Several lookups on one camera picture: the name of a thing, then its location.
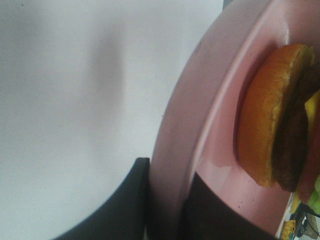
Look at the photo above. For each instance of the burger with lettuce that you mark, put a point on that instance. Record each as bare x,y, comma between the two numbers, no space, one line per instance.
278,130

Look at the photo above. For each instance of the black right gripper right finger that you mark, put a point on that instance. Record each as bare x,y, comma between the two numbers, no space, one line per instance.
240,210

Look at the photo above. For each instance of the pink round plate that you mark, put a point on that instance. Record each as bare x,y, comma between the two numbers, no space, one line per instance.
198,129

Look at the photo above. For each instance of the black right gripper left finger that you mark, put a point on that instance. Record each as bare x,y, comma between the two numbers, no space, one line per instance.
123,216

